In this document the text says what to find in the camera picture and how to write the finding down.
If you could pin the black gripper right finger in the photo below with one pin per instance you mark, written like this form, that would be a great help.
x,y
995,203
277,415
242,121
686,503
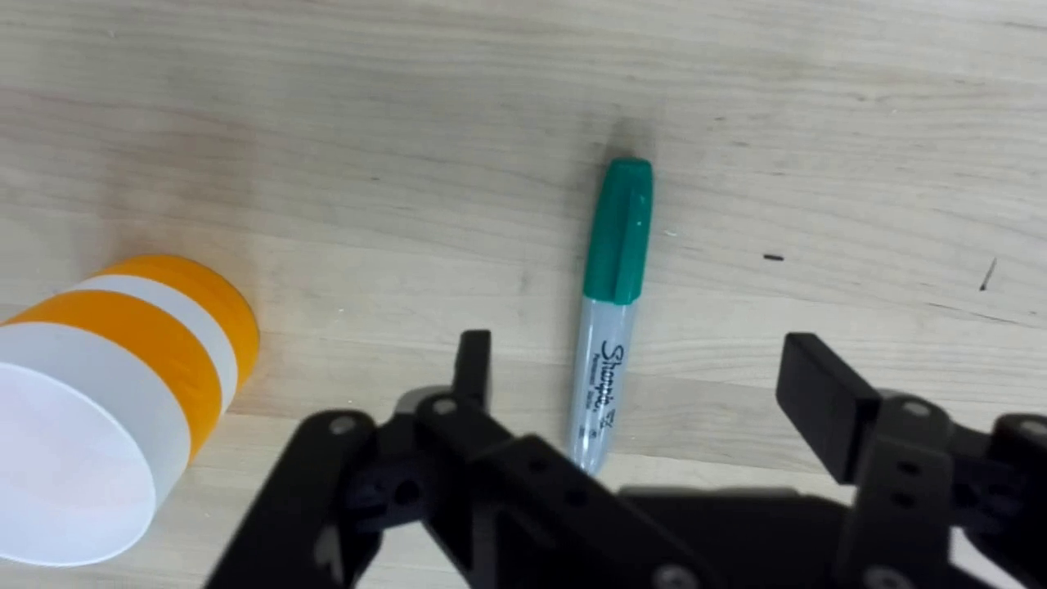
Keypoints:
x,y
917,493

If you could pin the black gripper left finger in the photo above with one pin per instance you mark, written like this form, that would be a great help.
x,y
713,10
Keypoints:
x,y
478,493

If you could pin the green marker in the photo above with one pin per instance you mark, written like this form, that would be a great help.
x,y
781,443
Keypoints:
x,y
616,233

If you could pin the white and orange mug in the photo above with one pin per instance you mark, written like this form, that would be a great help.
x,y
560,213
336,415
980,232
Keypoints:
x,y
100,438

